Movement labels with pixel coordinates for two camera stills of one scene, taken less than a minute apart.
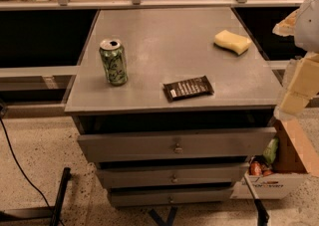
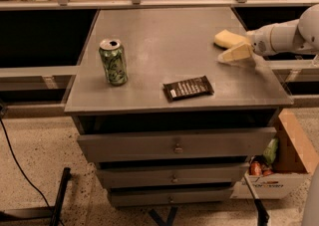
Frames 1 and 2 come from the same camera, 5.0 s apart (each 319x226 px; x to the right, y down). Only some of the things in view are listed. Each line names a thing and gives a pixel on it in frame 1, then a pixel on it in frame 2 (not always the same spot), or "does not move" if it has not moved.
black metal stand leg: x=52 y=213 does not move
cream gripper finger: x=301 y=83 to x=261 y=43
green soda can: x=114 y=59 does not move
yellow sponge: x=230 y=41 does not move
